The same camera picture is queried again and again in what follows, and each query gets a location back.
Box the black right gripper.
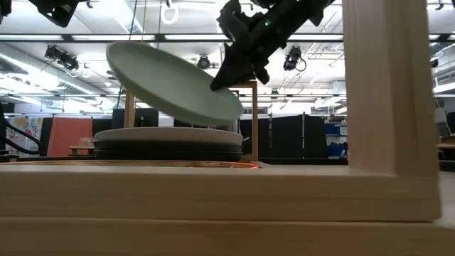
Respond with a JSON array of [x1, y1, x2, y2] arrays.
[[209, 0, 307, 92]]

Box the light green plate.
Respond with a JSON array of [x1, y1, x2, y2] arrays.
[[105, 41, 245, 127]]

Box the light grey plate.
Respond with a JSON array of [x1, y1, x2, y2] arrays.
[[93, 126, 245, 145]]

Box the wooden slatted shelf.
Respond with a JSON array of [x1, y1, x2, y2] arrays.
[[0, 0, 442, 256]]

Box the black ceiling spotlight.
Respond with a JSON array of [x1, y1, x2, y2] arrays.
[[282, 45, 307, 73], [196, 54, 212, 70], [43, 44, 80, 73]]

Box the black room partition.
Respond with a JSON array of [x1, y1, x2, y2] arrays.
[[239, 114, 328, 160]]

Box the blue storage bins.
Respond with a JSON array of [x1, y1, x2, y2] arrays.
[[323, 122, 349, 158]]

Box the colourful patterned cloth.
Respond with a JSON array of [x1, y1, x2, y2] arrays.
[[4, 114, 44, 156]]

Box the orange curtain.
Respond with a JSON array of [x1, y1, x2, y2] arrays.
[[46, 117, 95, 158]]

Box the white hanging ring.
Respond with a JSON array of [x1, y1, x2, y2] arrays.
[[159, 0, 181, 26]]

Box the thick black cable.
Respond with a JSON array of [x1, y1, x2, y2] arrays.
[[0, 102, 43, 156]]

